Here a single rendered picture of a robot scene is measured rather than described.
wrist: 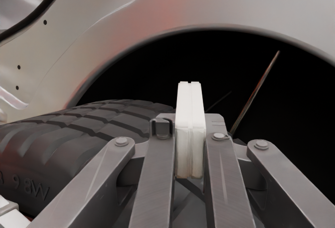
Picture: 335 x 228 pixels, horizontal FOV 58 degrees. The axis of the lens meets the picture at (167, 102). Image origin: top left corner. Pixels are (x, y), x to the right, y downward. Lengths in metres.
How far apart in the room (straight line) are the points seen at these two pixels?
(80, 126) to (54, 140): 0.04
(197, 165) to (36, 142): 0.18
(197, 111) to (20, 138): 0.20
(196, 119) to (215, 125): 0.02
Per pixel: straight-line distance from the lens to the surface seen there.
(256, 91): 0.79
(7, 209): 0.29
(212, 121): 0.17
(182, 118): 0.15
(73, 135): 0.31
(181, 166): 0.16
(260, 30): 0.51
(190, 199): 0.26
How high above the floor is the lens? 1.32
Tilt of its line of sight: 20 degrees down
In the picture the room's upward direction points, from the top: 23 degrees clockwise
